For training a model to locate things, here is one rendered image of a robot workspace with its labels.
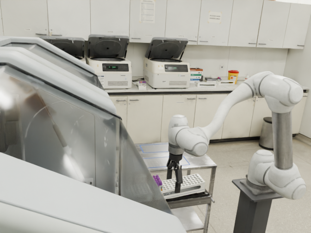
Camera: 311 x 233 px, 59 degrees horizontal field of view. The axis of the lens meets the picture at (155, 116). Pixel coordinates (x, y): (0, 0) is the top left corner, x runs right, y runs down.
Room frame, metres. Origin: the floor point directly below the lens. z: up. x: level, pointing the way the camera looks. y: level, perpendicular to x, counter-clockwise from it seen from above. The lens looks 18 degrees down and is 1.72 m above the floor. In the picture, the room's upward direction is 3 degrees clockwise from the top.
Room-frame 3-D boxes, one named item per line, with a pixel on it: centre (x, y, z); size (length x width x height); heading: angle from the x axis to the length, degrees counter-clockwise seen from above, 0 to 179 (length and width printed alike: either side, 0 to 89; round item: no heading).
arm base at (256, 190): (1.71, -0.73, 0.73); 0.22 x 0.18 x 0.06; 18
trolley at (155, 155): (1.89, -0.11, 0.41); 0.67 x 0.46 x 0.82; 106
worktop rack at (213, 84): (4.14, -0.73, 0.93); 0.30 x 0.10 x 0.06; 100
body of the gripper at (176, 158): (1.39, -0.12, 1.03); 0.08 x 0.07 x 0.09; 18
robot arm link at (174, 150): (1.39, -0.12, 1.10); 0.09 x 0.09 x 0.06
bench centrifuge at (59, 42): (3.68, 1.25, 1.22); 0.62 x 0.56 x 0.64; 16
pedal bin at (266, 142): (4.09, -1.83, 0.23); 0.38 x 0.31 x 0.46; 18
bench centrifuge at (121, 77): (3.86, 0.69, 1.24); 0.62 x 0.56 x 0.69; 18
